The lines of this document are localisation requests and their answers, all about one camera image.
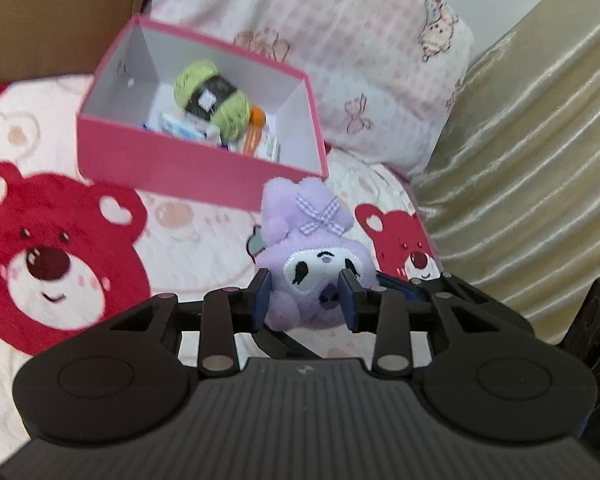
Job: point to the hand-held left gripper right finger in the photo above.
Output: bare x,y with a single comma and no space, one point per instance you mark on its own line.
349,302

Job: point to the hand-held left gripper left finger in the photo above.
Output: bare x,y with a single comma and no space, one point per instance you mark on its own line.
262,302

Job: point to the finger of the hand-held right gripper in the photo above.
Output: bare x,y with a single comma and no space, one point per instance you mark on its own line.
395,285
285,345

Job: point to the purple plush toy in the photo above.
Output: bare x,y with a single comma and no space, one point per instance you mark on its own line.
305,240

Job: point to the pink cardboard box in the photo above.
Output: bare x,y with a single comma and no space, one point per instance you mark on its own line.
180,170

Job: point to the small white box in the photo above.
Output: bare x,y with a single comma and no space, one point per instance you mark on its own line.
185,127

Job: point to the green yarn ball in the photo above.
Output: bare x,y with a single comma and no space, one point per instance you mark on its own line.
195,80

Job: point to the orange and white packet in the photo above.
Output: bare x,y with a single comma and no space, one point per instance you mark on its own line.
257,135

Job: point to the beige satin curtain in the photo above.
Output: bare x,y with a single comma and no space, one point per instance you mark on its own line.
530,135

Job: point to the bear printed blanket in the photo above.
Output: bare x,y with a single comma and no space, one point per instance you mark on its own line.
55,210

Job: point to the pink floral pillow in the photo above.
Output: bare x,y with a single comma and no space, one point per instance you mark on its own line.
355,35

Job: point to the brown embroidered pillow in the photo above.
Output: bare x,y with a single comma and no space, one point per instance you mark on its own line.
55,25

